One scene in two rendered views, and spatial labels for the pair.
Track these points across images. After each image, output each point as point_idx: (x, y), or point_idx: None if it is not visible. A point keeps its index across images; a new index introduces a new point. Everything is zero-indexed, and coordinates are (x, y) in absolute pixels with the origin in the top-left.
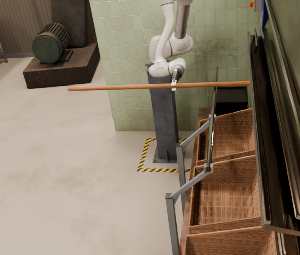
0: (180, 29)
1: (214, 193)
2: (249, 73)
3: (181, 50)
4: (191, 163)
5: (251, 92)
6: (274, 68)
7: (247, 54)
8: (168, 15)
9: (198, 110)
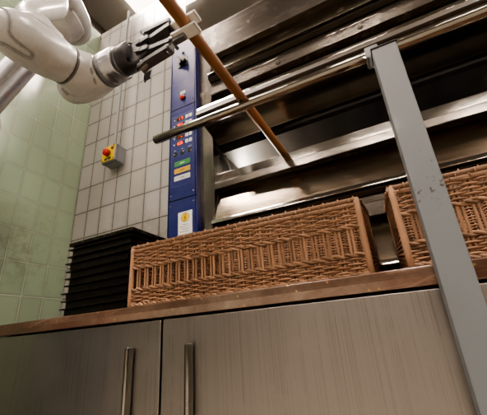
0: (8, 81)
1: None
2: (338, 57)
3: None
4: (267, 288)
5: (415, 24)
6: None
7: (265, 86)
8: None
9: None
